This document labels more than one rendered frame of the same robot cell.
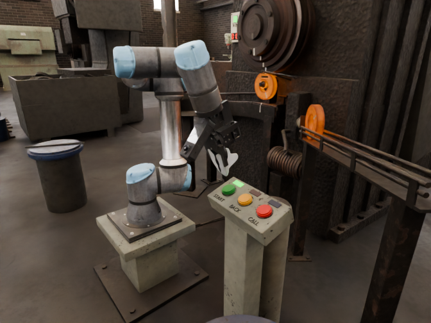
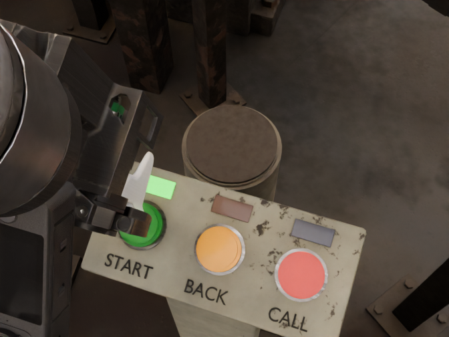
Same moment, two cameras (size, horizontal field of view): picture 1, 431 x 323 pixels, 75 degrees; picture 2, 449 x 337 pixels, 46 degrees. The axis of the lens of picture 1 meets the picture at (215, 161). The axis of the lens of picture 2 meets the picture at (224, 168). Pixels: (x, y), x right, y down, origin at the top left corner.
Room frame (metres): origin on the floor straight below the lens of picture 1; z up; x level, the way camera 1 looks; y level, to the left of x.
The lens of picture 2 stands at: (0.55, 0.01, 1.05)
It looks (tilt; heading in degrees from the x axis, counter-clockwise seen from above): 60 degrees down; 324
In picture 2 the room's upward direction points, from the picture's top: 1 degrees counter-clockwise
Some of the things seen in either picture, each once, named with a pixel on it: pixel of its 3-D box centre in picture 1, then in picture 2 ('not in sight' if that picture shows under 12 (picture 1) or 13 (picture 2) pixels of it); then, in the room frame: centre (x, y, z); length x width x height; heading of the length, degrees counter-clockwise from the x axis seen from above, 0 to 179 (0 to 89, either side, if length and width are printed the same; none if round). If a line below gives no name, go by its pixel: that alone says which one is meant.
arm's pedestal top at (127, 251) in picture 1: (145, 223); not in sight; (1.06, 0.31, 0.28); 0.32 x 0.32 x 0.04; 40
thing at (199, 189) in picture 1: (186, 145); not in sight; (1.95, 0.21, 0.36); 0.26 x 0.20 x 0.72; 70
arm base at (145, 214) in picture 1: (143, 206); not in sight; (1.06, 0.31, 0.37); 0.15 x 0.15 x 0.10
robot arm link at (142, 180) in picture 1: (143, 181); not in sight; (1.07, 0.30, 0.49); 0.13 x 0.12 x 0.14; 107
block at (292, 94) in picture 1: (297, 115); not in sight; (1.49, -0.44, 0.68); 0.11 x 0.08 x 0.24; 125
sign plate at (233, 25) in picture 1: (244, 26); not in sight; (2.01, -0.19, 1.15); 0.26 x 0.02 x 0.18; 35
